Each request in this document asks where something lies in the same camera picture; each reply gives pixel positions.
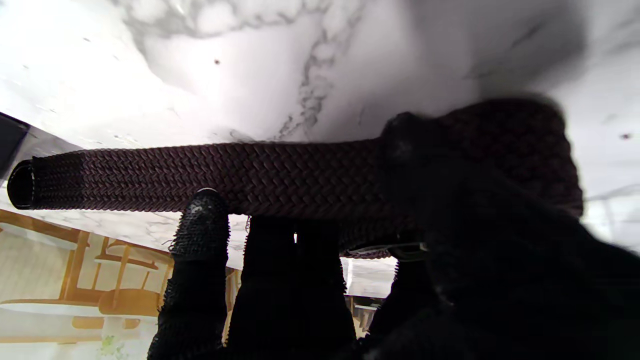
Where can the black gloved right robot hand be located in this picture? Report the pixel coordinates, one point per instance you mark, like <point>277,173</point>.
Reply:
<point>500,280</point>

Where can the dark brown braided belt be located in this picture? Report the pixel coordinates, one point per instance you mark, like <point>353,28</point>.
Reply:
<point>250,175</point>

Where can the black belt storage box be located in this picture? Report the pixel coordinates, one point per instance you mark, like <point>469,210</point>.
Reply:
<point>10,140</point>

